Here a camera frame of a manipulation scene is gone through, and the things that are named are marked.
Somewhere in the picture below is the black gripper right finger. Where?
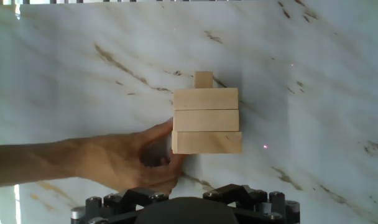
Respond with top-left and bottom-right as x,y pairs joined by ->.
203,183 -> 302,224

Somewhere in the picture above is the bare human forearm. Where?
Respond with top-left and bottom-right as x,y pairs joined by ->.
0,136 -> 76,190

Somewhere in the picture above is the light wooden Jenga block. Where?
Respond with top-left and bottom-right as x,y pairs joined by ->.
173,88 -> 239,111
194,71 -> 214,89
171,131 -> 243,155
173,109 -> 240,133

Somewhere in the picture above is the bare human hand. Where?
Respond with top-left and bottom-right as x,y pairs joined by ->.
72,117 -> 187,195

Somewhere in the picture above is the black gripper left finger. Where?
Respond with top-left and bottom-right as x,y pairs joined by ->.
70,186 -> 170,224

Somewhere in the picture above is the white marble pattern mat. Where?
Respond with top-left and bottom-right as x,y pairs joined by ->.
0,2 -> 378,224

